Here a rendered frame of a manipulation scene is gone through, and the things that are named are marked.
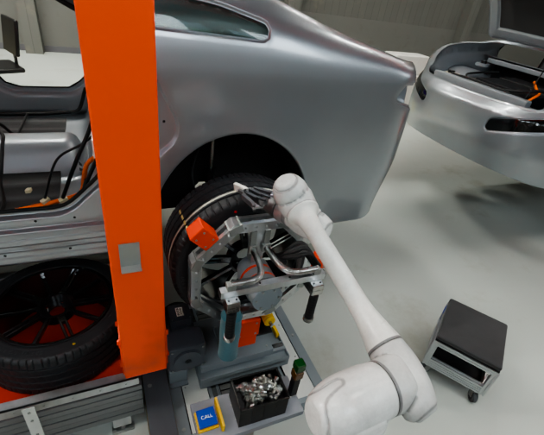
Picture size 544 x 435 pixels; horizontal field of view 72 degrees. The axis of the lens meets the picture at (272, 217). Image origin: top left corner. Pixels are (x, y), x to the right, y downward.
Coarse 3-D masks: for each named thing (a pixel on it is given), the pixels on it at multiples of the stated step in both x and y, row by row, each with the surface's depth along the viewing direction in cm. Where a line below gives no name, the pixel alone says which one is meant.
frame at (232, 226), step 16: (224, 224) 142; (240, 224) 139; (256, 224) 142; (272, 224) 145; (224, 240) 140; (304, 240) 157; (192, 256) 143; (208, 256) 142; (304, 256) 164; (192, 272) 143; (192, 288) 148; (288, 288) 173; (192, 304) 152; (208, 304) 158
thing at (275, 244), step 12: (240, 240) 159; (276, 240) 166; (288, 240) 178; (228, 252) 164; (264, 252) 195; (276, 252) 188; (288, 264) 178; (204, 276) 178; (216, 276) 164; (228, 276) 189; (276, 276) 180; (204, 288) 168; (216, 288) 177; (216, 300) 169; (240, 300) 176
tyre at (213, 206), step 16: (224, 176) 159; (240, 176) 159; (256, 176) 164; (192, 192) 157; (208, 192) 153; (224, 192) 149; (176, 208) 158; (192, 208) 150; (208, 208) 145; (224, 208) 143; (240, 208) 145; (176, 224) 153; (176, 240) 150; (176, 256) 148; (176, 272) 151; (176, 288) 157; (240, 304) 177
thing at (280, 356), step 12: (276, 336) 217; (276, 348) 210; (252, 360) 204; (264, 360) 205; (276, 360) 204; (204, 372) 194; (216, 372) 195; (228, 372) 193; (240, 372) 197; (252, 372) 202; (204, 384) 191; (216, 384) 195
